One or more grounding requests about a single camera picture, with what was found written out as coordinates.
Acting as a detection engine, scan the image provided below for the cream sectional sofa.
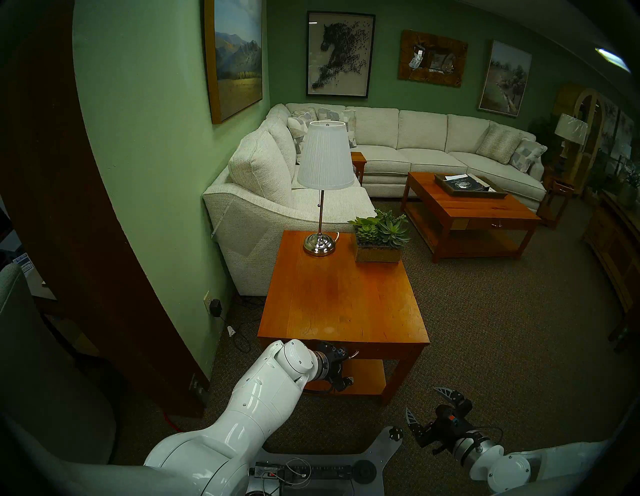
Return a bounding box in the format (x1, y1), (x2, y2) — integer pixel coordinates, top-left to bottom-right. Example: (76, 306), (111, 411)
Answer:
(202, 103), (547, 297)

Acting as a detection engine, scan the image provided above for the orange wooden end table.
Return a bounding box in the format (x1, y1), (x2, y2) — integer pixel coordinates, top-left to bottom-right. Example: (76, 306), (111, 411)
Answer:
(257, 230), (431, 406)

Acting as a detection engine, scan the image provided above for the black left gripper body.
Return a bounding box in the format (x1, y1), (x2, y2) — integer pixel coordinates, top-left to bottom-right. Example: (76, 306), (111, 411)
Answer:
(316, 341), (351, 392)

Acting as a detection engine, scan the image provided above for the potted green plant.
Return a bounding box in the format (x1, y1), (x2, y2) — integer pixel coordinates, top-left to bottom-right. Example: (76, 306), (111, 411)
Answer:
(617, 165), (640, 208)

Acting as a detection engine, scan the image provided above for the small grey patterned pillow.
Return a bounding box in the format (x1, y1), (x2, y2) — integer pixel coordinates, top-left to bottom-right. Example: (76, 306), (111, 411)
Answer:
(289, 107), (319, 153)

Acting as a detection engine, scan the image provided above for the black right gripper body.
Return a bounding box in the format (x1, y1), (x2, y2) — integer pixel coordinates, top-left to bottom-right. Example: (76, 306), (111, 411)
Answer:
(415, 403), (474, 456)

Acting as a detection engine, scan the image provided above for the mountain landscape painting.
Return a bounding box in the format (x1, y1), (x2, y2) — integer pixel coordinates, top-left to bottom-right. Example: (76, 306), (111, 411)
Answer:
(204, 0), (264, 125)

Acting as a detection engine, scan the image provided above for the dark wooden tray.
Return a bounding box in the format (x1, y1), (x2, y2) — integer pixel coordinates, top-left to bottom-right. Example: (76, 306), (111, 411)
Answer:
(434, 173), (509, 199)

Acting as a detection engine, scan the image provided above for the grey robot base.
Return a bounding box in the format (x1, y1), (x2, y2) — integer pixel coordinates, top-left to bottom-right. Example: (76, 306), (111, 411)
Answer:
(250, 425), (404, 496)

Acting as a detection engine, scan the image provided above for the brown wooden sideboard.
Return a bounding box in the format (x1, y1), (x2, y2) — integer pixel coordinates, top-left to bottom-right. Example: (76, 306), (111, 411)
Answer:
(582, 192), (640, 313)

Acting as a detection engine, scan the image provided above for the dark wooden side table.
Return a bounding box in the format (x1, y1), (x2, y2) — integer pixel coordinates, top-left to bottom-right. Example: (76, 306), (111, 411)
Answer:
(537, 172), (576, 230)

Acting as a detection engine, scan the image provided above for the grey patch patterned pillow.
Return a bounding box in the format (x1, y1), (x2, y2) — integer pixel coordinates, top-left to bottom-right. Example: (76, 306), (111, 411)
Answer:
(318, 107), (357, 149)
(509, 138), (548, 174)

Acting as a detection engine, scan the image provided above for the arched light wooden cabinet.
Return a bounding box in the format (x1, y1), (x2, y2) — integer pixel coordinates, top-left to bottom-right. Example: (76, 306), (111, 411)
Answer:
(555, 84), (606, 195)

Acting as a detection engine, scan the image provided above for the dark brown wooden door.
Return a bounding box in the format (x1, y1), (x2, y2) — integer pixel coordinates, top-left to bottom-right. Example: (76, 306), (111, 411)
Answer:
(0, 10), (211, 418)

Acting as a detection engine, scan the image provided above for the orange wooden coffee table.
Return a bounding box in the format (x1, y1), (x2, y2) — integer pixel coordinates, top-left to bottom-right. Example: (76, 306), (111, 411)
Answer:
(401, 172), (542, 264)

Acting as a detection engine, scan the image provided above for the table lamp white pleated shade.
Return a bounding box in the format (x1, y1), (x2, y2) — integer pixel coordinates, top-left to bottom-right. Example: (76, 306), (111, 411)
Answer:
(297, 120), (355, 258)

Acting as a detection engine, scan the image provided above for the beige striped pillow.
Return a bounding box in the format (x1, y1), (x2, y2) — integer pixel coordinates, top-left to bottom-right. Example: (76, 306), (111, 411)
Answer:
(476, 122), (524, 165)

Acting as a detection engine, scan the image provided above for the lamp with wrapped white shade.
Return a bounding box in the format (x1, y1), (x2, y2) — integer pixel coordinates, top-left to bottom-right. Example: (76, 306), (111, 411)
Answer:
(554, 113), (589, 161)

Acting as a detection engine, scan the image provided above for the black book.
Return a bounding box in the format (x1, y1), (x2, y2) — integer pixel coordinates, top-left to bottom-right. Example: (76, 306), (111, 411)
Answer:
(445, 174), (490, 192)

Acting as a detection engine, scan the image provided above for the rustic wooden framed mirror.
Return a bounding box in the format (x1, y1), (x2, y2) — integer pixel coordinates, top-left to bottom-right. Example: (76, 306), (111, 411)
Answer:
(398, 30), (469, 88)

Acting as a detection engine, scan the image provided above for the black power strip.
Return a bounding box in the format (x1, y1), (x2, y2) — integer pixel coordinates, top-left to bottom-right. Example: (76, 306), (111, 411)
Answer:
(255, 462), (353, 481)

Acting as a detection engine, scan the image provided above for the ceiling light panel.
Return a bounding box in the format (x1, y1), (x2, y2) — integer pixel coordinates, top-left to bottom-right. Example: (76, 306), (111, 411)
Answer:
(595, 47), (632, 74)

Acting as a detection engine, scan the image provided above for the succulent plant in wooden box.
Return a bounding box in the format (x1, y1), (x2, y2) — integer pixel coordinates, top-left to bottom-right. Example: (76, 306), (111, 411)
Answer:
(348, 210), (412, 264)

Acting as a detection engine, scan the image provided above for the tree landscape painting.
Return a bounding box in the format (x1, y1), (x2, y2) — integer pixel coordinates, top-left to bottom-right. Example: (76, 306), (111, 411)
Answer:
(477, 40), (533, 118)

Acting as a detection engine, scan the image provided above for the grey upholstered chair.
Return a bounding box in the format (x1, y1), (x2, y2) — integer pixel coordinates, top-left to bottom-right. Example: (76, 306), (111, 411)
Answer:
(0, 262), (118, 466)

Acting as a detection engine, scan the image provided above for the small wooden side table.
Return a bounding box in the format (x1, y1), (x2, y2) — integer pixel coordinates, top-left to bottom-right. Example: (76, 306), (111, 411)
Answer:
(350, 151), (368, 187)

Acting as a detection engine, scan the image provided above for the black framed horse artwork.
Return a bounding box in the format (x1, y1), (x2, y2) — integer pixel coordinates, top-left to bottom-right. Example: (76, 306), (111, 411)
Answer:
(306, 11), (376, 99)

